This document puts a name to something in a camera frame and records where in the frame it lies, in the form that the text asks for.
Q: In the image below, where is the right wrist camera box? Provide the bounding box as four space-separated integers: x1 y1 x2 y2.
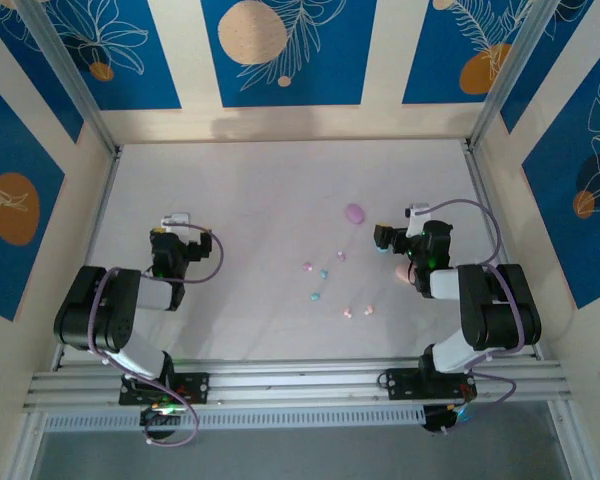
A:
404 202 431 239

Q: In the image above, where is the aluminium table side rail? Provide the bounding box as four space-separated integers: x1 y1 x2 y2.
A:
52 147 124 371
460 139 544 361

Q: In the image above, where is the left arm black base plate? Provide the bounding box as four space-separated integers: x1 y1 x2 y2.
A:
118 372 211 406

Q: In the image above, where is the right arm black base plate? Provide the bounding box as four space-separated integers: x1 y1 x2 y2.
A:
378 368 479 401

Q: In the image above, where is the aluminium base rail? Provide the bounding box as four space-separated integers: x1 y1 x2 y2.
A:
22 355 571 412

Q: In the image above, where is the aluminium frame post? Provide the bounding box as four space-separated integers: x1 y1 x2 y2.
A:
17 0 121 156
467 0 594 151

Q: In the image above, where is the grey slotted cable duct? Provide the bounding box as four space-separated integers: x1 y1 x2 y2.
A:
43 404 426 432

